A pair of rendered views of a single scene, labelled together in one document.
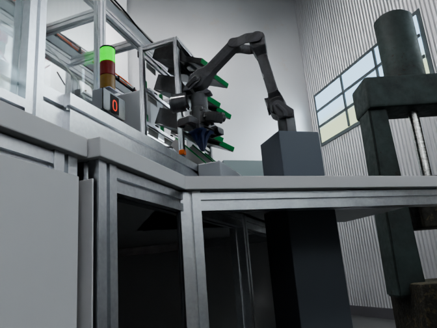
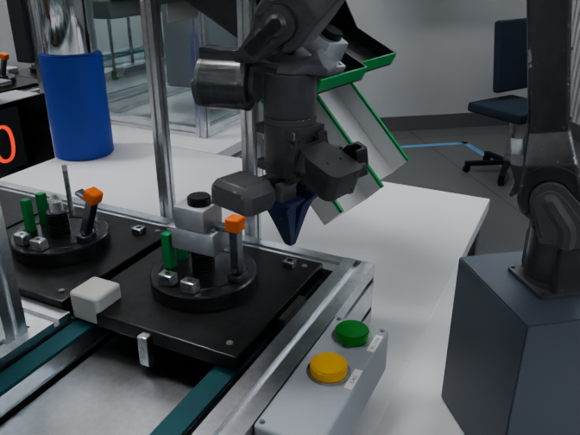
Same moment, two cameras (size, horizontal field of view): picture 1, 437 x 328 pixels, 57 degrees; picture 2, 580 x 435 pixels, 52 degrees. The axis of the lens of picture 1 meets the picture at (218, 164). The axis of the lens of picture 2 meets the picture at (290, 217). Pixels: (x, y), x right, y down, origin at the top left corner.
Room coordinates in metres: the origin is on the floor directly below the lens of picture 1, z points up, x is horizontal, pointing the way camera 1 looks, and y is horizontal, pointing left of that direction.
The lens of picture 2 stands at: (0.66, -0.03, 1.38)
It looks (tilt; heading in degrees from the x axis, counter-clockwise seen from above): 24 degrees down; 7
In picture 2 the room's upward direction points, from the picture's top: straight up
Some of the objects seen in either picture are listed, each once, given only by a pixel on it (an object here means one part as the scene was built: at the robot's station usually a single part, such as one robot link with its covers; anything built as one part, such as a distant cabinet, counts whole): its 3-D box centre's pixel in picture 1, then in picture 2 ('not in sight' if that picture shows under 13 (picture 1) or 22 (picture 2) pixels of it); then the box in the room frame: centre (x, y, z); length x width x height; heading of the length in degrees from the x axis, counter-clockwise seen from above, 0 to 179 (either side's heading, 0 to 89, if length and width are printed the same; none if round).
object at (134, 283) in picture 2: not in sight; (204, 288); (1.34, 0.17, 0.96); 0.24 x 0.24 x 0.02; 71
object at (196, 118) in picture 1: (200, 119); (289, 151); (1.29, 0.05, 1.17); 0.19 x 0.06 x 0.08; 144
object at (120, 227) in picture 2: not in sight; (57, 218); (1.42, 0.41, 1.01); 0.24 x 0.24 x 0.13; 71
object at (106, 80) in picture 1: (107, 83); not in sight; (1.20, 0.34, 1.28); 0.05 x 0.05 x 0.05
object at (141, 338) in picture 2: not in sight; (146, 349); (1.22, 0.21, 0.95); 0.01 x 0.01 x 0.04; 71
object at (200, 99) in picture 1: (199, 99); (290, 82); (1.29, 0.05, 1.25); 0.09 x 0.06 x 0.07; 79
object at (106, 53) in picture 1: (107, 56); not in sight; (1.20, 0.34, 1.38); 0.05 x 0.05 x 0.05
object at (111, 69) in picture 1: (107, 69); not in sight; (1.20, 0.34, 1.33); 0.05 x 0.05 x 0.05
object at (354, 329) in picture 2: not in sight; (351, 335); (1.25, -0.03, 0.96); 0.04 x 0.04 x 0.02
